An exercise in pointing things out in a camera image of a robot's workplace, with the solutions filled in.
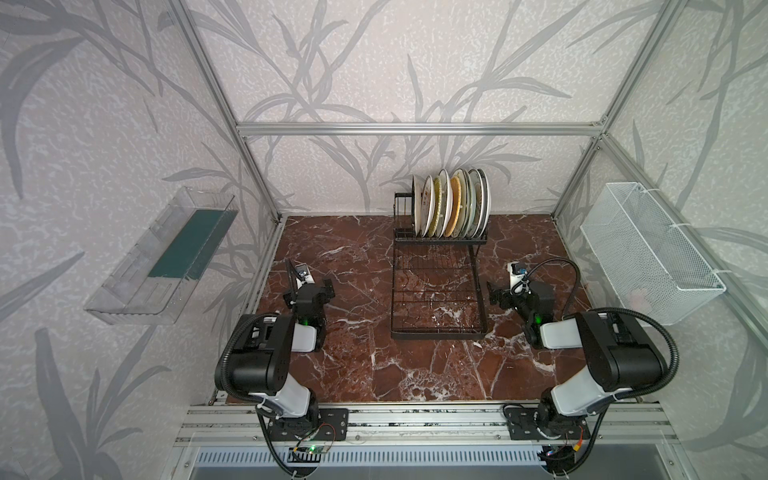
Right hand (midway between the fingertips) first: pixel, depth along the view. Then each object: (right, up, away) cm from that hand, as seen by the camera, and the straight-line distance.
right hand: (502, 277), depth 95 cm
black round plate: (-28, +21, -15) cm, 38 cm away
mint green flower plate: (-15, +21, -20) cm, 32 cm away
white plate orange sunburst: (-26, +20, -18) cm, 37 cm away
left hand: (-62, 0, -2) cm, 62 cm away
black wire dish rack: (-21, -5, +4) cm, 22 cm away
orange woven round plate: (-18, +20, -18) cm, 32 cm away
